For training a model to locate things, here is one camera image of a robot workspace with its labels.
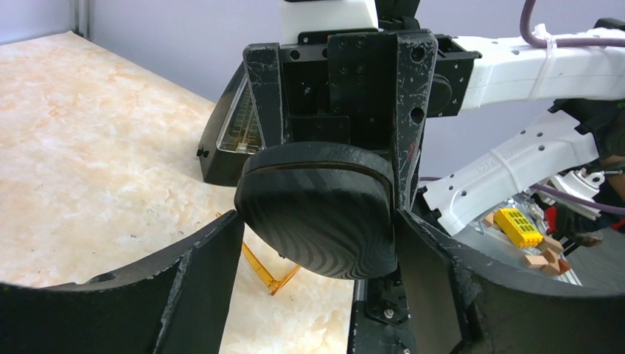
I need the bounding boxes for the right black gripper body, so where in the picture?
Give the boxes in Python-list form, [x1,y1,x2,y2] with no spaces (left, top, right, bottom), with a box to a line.
[242,29,481,206]

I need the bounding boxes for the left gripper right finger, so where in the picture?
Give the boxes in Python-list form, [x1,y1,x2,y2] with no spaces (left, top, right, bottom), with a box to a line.
[395,211,624,353]

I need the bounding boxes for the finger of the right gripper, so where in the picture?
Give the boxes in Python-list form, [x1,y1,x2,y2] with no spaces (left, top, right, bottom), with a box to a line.
[197,64,264,187]

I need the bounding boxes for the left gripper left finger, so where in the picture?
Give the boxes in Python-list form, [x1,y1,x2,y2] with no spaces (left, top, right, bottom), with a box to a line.
[1,211,244,353]

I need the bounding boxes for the black glasses case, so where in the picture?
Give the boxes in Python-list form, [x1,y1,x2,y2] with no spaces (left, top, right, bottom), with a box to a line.
[234,142,397,280]

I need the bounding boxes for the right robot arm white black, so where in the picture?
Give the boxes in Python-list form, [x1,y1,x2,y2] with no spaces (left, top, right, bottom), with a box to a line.
[197,1,624,235]

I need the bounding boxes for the orange sunglasses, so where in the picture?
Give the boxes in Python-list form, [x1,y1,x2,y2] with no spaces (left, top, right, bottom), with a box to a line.
[241,226,301,296]

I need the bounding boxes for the wooden blocks pile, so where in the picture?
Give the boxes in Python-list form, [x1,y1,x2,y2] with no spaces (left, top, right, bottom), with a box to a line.
[481,211,573,277]

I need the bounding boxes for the yellow toy brick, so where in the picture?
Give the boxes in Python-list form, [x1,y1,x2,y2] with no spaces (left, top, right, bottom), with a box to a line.
[494,208,543,248]

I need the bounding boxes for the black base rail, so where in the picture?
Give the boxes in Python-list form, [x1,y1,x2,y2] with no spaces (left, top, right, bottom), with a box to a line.
[346,269,417,354]

